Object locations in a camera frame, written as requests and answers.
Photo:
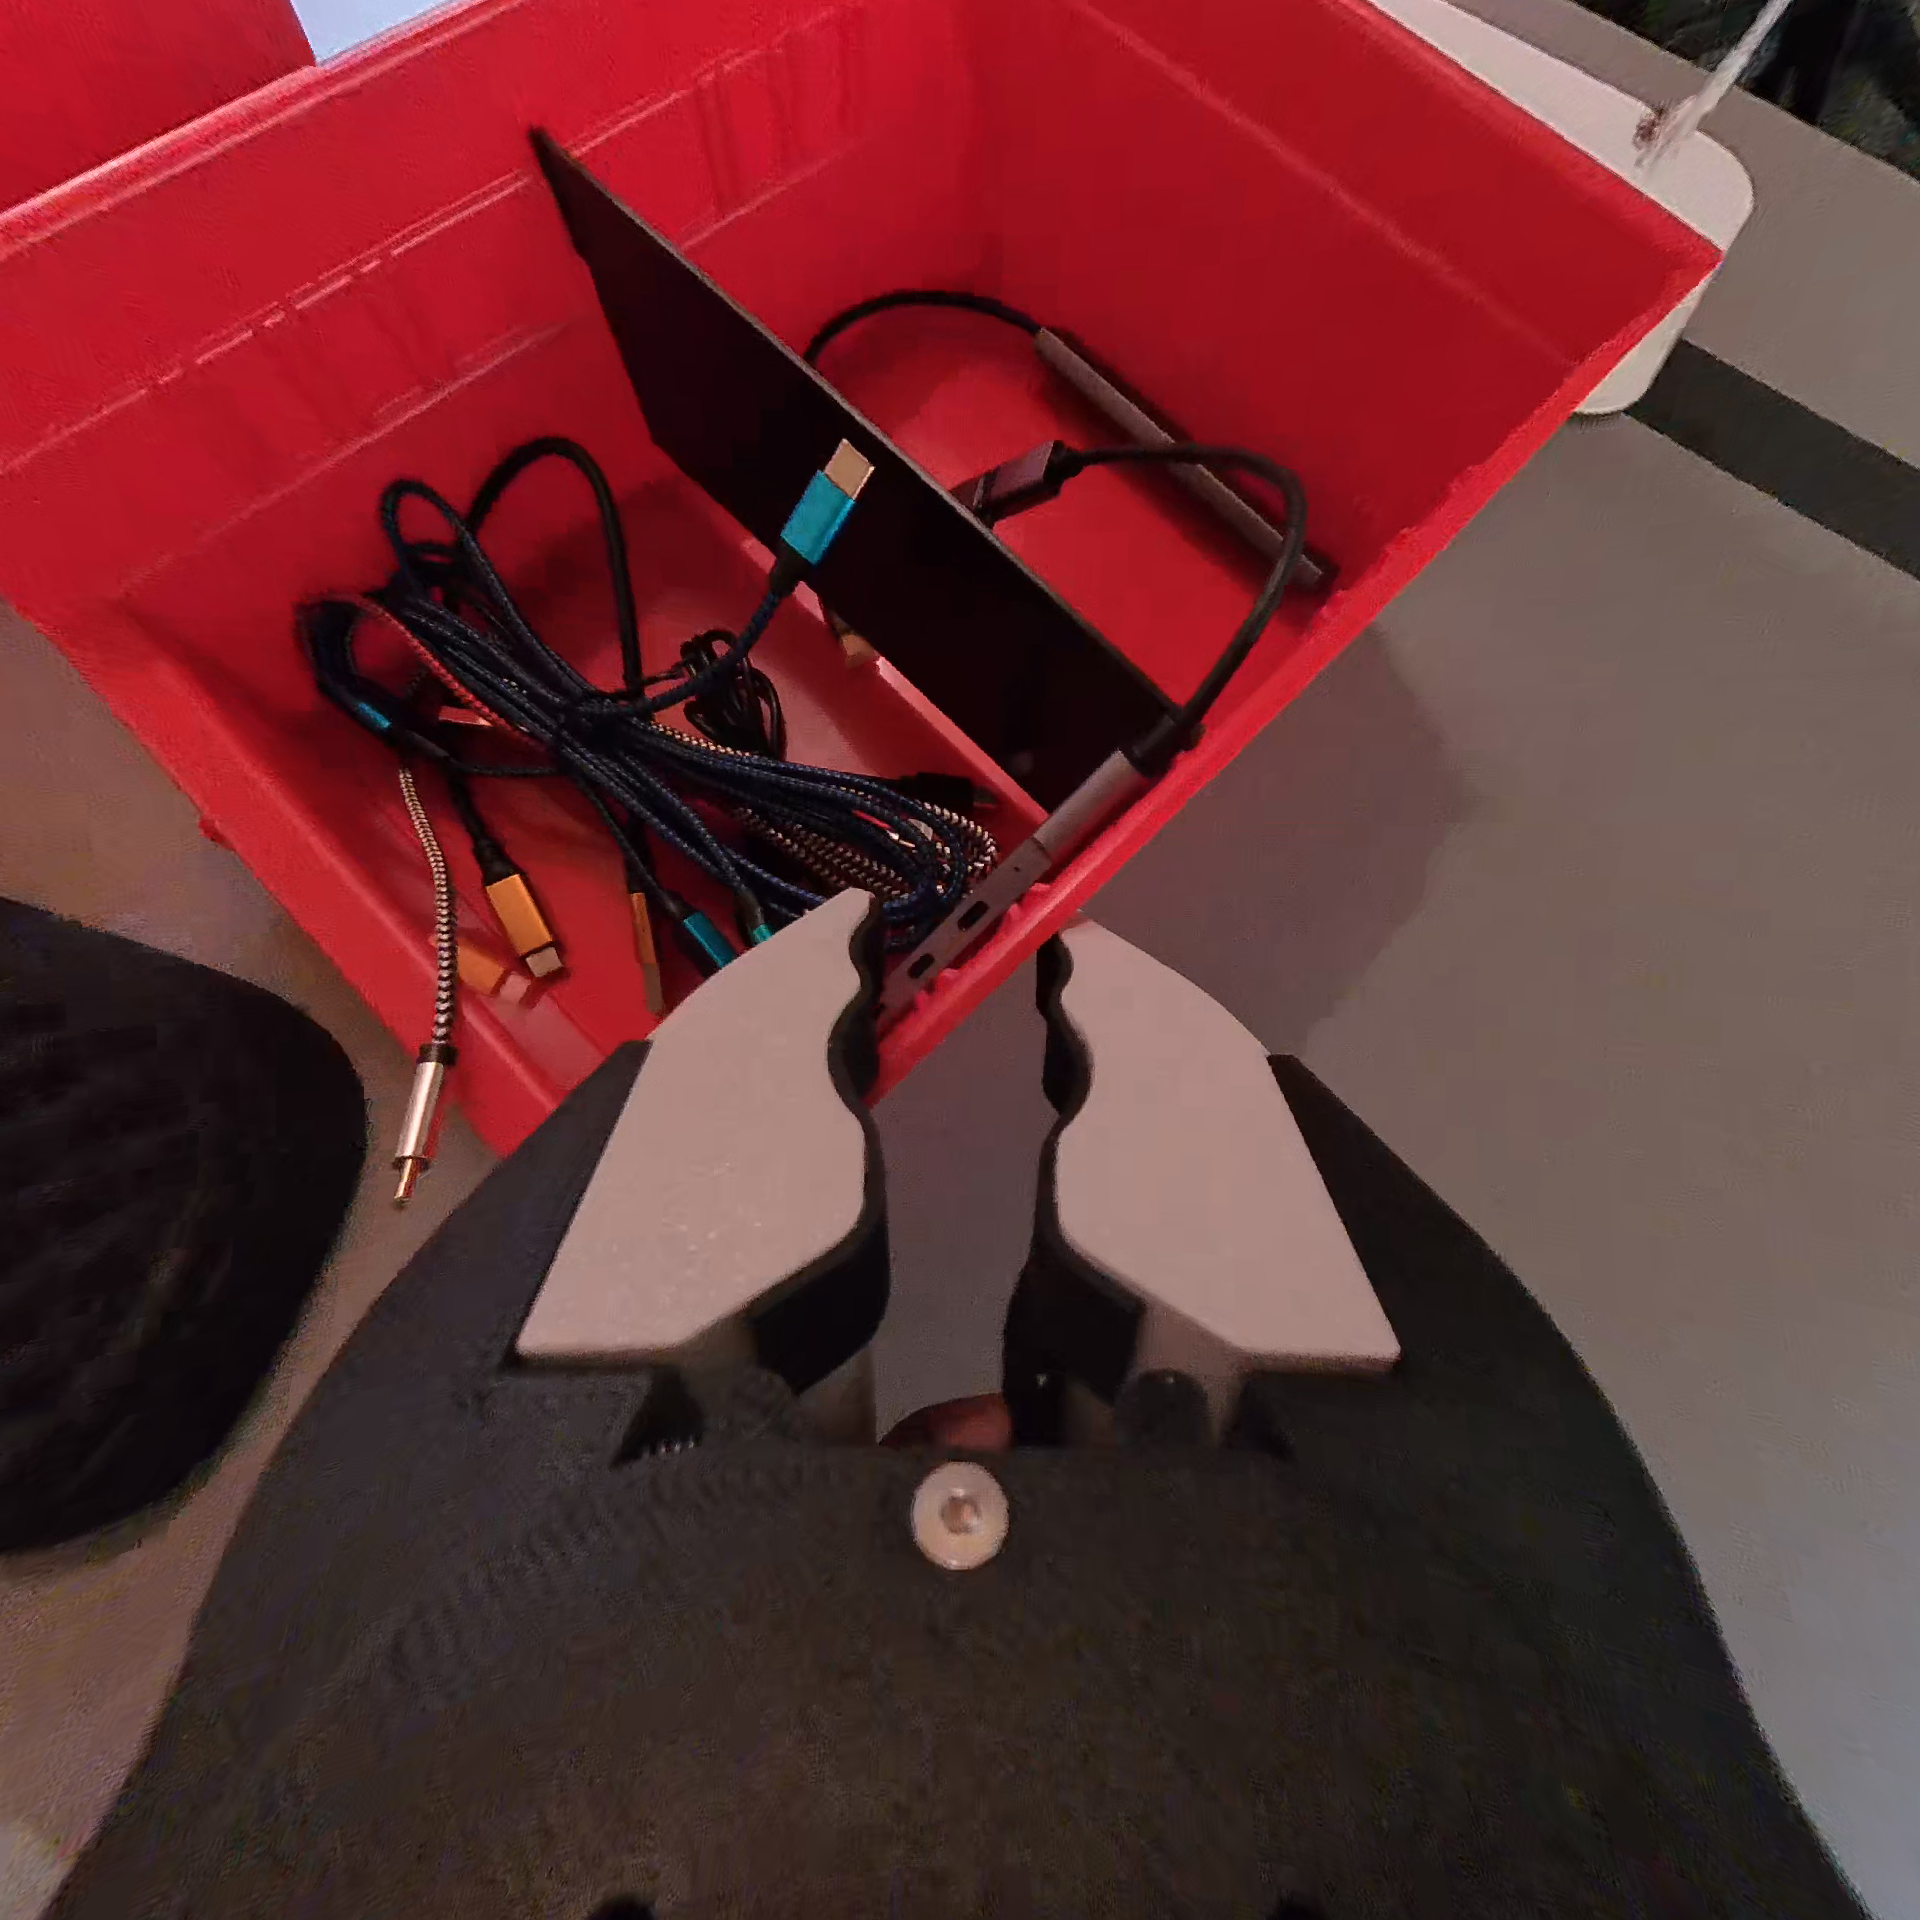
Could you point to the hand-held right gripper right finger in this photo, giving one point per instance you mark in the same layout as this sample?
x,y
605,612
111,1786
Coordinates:
x,y
1213,1207

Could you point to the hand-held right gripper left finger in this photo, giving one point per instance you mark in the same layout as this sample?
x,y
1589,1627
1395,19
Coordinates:
x,y
707,1185

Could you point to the red plastic bin with divider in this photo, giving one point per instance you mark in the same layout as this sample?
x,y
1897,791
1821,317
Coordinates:
x,y
1207,227

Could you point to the black bin divider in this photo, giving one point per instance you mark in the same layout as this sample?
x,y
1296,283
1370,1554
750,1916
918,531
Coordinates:
x,y
750,390

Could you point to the white stand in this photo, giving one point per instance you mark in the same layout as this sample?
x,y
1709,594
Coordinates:
x,y
1572,182

